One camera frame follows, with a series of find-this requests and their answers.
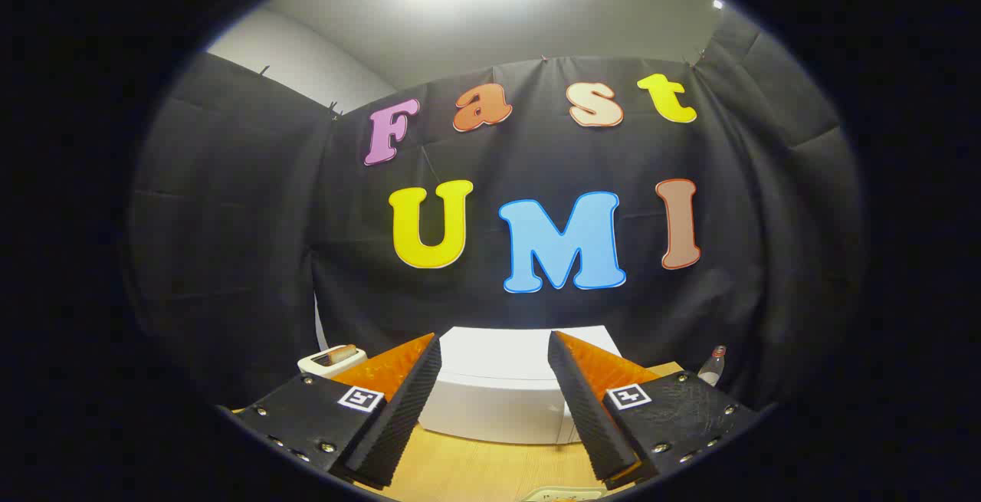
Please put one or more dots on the cream toaster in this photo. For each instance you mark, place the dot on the cream toaster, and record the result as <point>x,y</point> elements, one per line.
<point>310,364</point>

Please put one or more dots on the clear plastic water bottle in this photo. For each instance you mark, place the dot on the clear plastic water bottle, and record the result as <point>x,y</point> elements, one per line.
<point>713,370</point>

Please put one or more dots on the toast slice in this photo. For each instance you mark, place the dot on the toast slice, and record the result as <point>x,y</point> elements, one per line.
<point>341,352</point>

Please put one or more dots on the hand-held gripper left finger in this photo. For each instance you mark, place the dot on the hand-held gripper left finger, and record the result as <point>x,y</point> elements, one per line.
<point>398,418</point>

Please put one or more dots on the white microwave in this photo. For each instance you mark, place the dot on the white microwave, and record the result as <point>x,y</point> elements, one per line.
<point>498,387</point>

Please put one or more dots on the white cherry print tray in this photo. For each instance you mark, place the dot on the white cherry print tray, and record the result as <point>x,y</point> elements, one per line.
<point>563,496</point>

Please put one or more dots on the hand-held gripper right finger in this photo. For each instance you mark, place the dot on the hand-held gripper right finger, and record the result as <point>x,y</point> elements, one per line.
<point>590,418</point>

